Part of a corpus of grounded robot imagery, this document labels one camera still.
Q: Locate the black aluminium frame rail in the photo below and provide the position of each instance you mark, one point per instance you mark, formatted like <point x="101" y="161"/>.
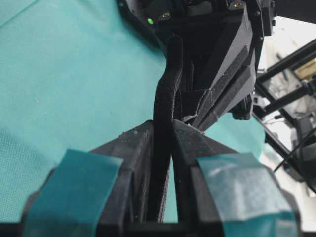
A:
<point x="287" y="111"/>

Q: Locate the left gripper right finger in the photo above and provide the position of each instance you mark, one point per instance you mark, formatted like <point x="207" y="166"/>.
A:
<point x="223" y="193"/>

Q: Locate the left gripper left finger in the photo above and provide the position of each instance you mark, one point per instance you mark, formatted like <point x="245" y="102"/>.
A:
<point x="96" y="193"/>

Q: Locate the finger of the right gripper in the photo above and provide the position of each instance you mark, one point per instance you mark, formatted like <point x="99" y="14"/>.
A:
<point x="218" y="70"/>

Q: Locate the green table cloth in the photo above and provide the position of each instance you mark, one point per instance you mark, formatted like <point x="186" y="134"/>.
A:
<point x="73" y="75"/>

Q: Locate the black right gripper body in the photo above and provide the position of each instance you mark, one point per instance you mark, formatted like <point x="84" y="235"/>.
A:
<point x="161" y="22"/>

